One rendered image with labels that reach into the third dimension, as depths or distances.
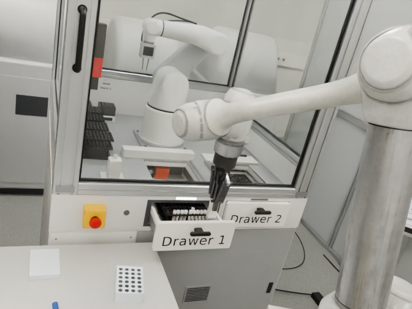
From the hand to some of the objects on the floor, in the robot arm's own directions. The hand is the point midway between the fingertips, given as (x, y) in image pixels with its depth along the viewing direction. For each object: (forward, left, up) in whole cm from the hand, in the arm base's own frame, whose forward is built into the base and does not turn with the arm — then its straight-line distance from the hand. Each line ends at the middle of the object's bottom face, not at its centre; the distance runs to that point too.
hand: (213, 208), depth 134 cm
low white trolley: (-21, +39, -100) cm, 110 cm away
